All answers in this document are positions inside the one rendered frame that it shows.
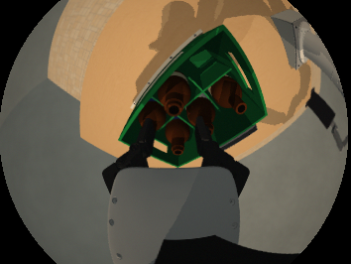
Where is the green crate with dividers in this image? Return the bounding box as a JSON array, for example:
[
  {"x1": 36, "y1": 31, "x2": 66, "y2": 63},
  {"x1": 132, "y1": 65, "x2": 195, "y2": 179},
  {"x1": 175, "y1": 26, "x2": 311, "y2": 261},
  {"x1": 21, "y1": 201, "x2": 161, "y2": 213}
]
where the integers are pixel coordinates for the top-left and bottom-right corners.
[{"x1": 118, "y1": 25, "x2": 268, "y2": 168}]

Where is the brown glass bottle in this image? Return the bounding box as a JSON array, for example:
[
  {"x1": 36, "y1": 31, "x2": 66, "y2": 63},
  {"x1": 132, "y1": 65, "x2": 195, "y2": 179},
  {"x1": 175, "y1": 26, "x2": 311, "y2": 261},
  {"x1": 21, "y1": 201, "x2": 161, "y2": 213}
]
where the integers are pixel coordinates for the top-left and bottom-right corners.
[
  {"x1": 185, "y1": 93, "x2": 215, "y2": 135},
  {"x1": 166, "y1": 117, "x2": 190, "y2": 155},
  {"x1": 158, "y1": 70, "x2": 191, "y2": 116},
  {"x1": 138, "y1": 98, "x2": 167, "y2": 130},
  {"x1": 207, "y1": 74, "x2": 247, "y2": 114}
]

